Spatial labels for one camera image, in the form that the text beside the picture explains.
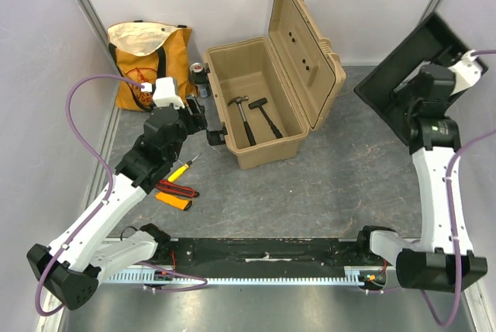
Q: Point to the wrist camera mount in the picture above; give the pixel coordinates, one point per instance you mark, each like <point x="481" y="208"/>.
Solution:
<point x="467" y="72"/>
<point x="163" y="93"/>

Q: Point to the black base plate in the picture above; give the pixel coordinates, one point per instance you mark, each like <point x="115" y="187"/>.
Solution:
<point x="195" y="251"/>

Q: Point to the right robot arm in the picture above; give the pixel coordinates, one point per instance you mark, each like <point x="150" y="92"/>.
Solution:
<point x="444" y="258"/>

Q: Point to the yellow utility knife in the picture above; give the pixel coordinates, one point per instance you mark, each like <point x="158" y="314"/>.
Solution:
<point x="182" y="204"/>

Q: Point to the black tool tray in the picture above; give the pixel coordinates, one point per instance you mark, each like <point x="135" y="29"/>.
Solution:
<point x="431" y="42"/>

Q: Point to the energy drink can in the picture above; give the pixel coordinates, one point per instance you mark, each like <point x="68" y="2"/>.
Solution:
<point x="200" y="78"/>

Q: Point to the yellow tote bag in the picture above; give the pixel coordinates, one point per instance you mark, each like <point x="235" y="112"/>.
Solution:
<point x="146" y="51"/>

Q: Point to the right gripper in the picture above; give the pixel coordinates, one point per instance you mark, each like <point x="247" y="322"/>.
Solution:
<point x="427" y="92"/>

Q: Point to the tan plastic tool box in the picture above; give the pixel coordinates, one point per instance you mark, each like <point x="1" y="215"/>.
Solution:
<point x="294" y="67"/>

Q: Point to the black rubber mallet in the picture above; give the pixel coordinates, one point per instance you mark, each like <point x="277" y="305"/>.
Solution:
<point x="259" y="104"/>

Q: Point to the yellow handle screwdriver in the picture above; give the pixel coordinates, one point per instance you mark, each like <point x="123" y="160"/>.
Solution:
<point x="182" y="169"/>

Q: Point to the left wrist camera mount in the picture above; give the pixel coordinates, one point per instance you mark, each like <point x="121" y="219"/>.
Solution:
<point x="163" y="93"/>

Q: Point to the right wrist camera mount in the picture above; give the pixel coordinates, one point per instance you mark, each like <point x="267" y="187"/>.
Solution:
<point x="467" y="72"/>

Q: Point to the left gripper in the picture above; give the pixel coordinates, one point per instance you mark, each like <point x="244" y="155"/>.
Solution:
<point x="198" y="122"/>

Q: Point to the claw hammer black grip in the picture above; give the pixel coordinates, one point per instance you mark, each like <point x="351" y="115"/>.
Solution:
<point x="238" y="100"/>

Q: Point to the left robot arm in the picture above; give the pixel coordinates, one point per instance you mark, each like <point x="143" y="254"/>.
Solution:
<point x="72" y="266"/>

